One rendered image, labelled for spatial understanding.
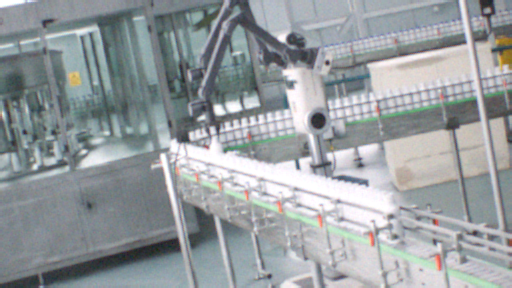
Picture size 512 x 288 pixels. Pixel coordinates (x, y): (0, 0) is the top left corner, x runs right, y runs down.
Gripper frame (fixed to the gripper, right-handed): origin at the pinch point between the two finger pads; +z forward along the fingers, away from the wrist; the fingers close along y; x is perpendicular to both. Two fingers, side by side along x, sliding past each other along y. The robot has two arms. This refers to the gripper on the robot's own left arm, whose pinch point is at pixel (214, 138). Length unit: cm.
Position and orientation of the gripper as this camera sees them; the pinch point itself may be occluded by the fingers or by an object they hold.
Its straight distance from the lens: 524.9
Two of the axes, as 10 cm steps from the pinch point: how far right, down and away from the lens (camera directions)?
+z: 2.0, 9.7, 1.3
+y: 9.3, -2.3, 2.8
